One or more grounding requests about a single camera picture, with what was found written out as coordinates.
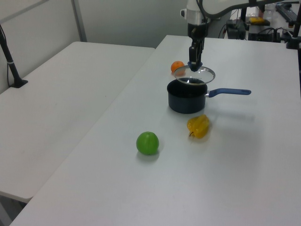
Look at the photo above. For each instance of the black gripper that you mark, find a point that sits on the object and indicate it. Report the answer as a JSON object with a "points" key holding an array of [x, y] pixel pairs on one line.
{"points": [[197, 31]]}

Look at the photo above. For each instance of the glass lid with blue knob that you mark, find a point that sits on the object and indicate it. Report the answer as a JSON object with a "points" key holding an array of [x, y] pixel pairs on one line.
{"points": [[200, 76]]}

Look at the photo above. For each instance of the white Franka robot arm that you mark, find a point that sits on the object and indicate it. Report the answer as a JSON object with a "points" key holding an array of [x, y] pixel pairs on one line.
{"points": [[195, 11]]}

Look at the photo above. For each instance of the orange toy fruit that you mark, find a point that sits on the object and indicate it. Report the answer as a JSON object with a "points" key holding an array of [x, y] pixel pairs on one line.
{"points": [[176, 66]]}

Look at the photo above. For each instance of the black equipment box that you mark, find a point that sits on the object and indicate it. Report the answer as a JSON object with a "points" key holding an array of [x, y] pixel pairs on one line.
{"points": [[236, 29]]}

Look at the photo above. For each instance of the yellow box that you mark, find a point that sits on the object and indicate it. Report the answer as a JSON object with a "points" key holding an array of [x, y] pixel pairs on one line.
{"points": [[256, 20]]}

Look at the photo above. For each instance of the yellow toy starfruit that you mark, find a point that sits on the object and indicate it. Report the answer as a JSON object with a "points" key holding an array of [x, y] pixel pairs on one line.
{"points": [[199, 127]]}

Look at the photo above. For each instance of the clear plastic bottle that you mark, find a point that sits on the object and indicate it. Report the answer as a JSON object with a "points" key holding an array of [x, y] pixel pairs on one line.
{"points": [[269, 11]]}

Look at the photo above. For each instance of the green toy apple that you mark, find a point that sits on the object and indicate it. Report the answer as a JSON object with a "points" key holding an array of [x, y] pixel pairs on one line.
{"points": [[147, 143]]}

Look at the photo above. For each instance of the black pole with white band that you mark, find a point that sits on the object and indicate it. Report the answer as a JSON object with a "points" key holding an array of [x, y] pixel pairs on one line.
{"points": [[10, 63]]}

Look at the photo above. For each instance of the black rail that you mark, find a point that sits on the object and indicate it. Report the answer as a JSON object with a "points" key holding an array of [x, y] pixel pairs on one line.
{"points": [[285, 11]]}

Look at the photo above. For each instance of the black camera stand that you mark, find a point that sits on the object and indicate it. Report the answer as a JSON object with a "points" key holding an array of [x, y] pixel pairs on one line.
{"points": [[294, 37]]}

